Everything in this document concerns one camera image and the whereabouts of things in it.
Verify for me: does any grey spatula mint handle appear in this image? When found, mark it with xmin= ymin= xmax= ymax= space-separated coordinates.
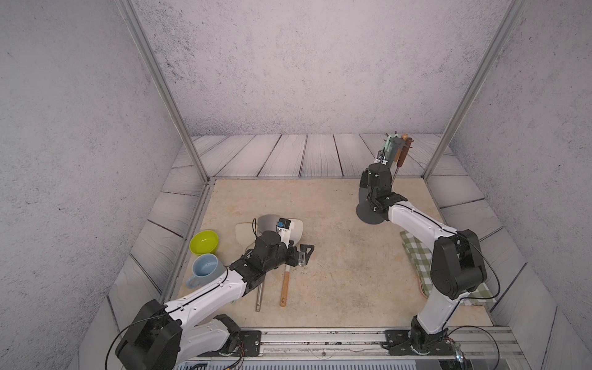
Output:
xmin=376 ymin=136 xmax=402 ymax=168

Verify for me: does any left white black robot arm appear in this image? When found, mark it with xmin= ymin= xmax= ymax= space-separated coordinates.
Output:
xmin=108 ymin=231 xmax=315 ymax=369

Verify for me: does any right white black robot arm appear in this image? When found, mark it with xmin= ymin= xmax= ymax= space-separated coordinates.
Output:
xmin=356 ymin=163 xmax=487 ymax=355

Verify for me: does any grey utensil rack stand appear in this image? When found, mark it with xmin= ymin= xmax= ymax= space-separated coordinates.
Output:
xmin=356 ymin=159 xmax=408 ymax=224

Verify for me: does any lime green bowl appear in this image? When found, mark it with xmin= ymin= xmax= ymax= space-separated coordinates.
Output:
xmin=189 ymin=230 xmax=219 ymax=256

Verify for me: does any light blue mug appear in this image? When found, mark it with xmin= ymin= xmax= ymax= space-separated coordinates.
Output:
xmin=185 ymin=254 xmax=226 ymax=289

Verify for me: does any green checkered cloth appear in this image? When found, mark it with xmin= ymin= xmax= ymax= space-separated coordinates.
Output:
xmin=400 ymin=231 xmax=493 ymax=306

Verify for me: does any aluminium mounting rail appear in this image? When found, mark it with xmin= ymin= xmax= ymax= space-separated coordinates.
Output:
xmin=173 ymin=326 xmax=530 ymax=369

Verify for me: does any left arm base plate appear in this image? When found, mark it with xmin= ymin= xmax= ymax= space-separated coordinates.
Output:
xmin=199 ymin=330 xmax=262 ymax=358

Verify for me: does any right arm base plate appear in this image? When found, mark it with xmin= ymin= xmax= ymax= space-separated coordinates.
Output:
xmin=381 ymin=329 xmax=455 ymax=356

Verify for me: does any utensil light wood handle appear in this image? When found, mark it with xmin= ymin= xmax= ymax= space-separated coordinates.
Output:
xmin=397 ymin=134 xmax=409 ymax=157

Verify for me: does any left aluminium frame post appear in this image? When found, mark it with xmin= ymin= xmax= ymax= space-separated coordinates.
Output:
xmin=116 ymin=0 xmax=210 ymax=183

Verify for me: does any aluminium frame post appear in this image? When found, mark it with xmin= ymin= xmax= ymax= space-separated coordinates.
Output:
xmin=422 ymin=0 xmax=527 ymax=181
xmin=116 ymin=0 xmax=210 ymax=183

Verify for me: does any right aluminium frame post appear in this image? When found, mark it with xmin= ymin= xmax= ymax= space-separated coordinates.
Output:
xmin=422 ymin=0 xmax=527 ymax=181

